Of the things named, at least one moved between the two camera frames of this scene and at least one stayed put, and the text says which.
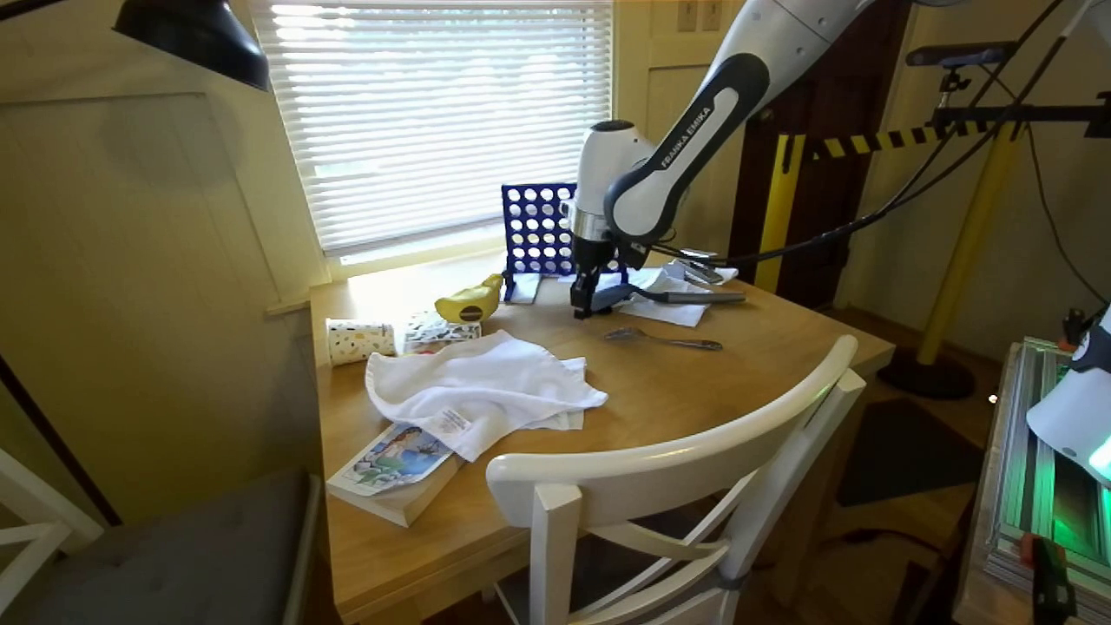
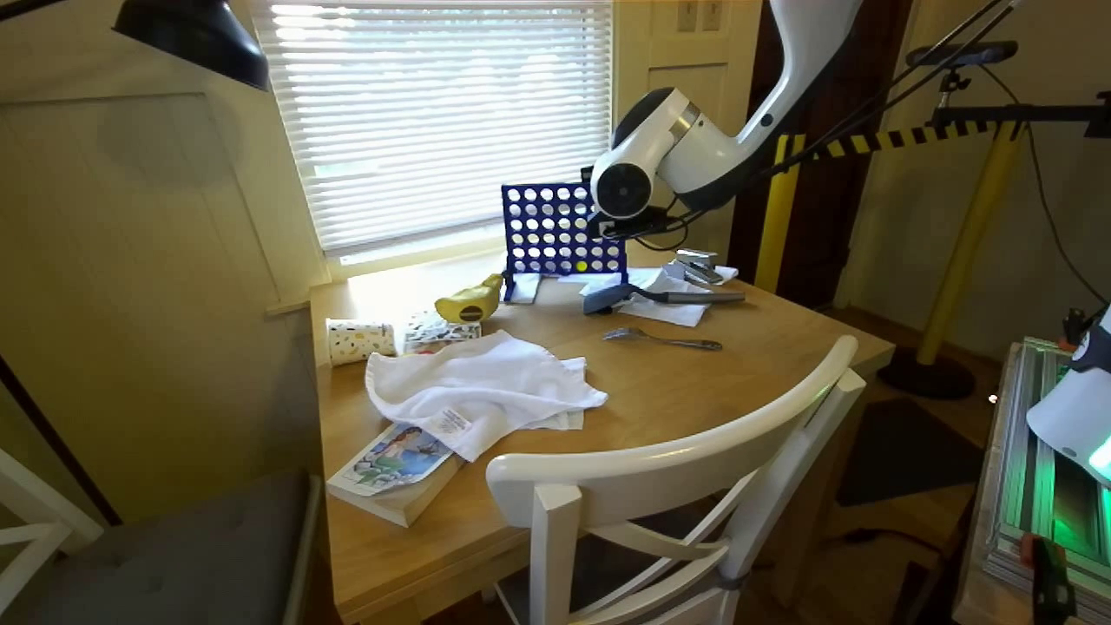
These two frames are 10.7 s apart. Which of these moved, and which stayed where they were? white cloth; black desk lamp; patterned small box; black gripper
Moved: black gripper
Stayed: black desk lamp; patterned small box; white cloth
